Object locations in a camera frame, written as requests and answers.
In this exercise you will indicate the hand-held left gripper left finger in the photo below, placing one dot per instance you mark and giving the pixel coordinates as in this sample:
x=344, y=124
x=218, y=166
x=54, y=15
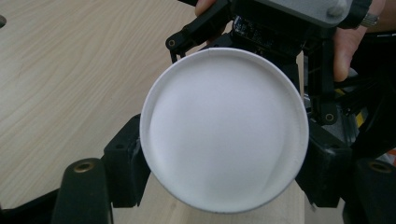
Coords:
x=124, y=168

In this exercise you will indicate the blue white paper cup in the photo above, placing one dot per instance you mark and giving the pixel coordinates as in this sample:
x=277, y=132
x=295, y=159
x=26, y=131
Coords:
x=224, y=130

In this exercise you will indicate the dark round table grommet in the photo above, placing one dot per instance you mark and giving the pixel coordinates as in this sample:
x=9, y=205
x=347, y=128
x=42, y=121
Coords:
x=2, y=21

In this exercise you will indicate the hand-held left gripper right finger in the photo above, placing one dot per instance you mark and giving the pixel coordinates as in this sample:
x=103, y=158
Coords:
x=327, y=174

